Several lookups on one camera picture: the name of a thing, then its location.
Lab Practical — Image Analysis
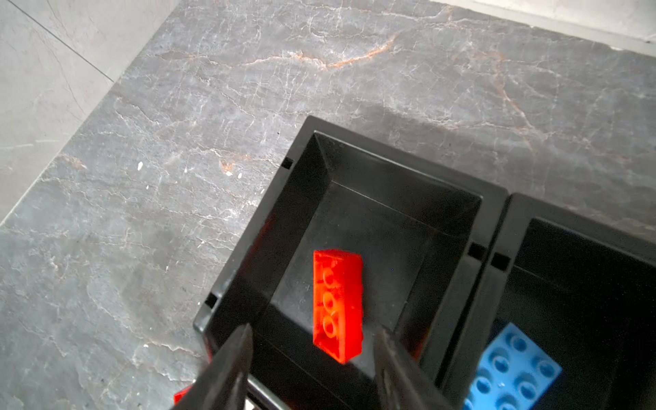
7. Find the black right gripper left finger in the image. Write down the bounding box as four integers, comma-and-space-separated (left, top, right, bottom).
173, 324, 254, 410

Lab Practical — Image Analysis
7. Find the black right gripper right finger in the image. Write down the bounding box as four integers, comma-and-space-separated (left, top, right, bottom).
373, 327, 453, 409

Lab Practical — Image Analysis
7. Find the blue lego brick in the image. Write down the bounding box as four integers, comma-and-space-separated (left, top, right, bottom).
462, 323, 562, 410

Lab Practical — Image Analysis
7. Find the red lego brick bottom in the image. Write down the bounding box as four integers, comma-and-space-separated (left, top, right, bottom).
313, 249, 363, 365

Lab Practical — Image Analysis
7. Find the red long lego brick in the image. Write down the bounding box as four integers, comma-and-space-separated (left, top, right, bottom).
174, 385, 193, 405

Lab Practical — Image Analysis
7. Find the black plastic bin left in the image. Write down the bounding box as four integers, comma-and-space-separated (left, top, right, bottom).
194, 117, 508, 409

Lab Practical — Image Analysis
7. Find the black plastic bin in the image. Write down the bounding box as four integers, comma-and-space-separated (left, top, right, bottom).
439, 194, 655, 409
194, 117, 508, 409

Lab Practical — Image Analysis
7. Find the black plastic bin middle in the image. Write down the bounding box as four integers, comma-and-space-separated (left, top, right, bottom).
439, 194, 655, 409

